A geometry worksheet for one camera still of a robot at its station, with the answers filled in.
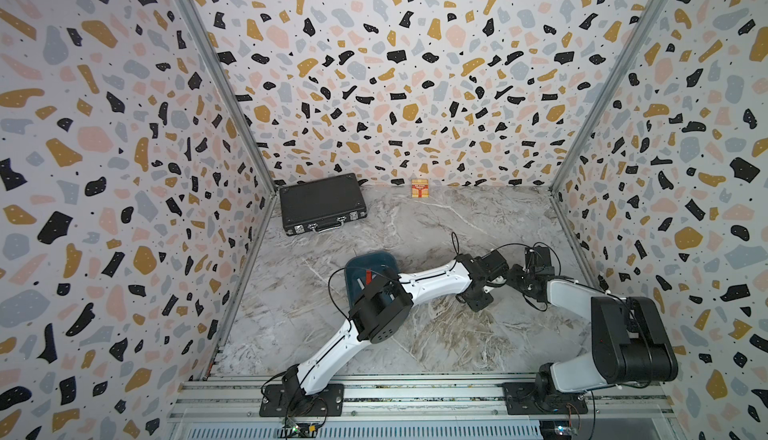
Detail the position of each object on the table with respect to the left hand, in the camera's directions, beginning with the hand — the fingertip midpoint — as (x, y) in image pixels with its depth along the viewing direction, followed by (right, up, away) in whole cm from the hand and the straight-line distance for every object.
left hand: (484, 300), depth 90 cm
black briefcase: (-58, +29, +19) cm, 68 cm away
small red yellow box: (-18, +37, +31) cm, 51 cm away
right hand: (+11, +6, +6) cm, 14 cm away
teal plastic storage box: (-40, +8, +4) cm, 41 cm away
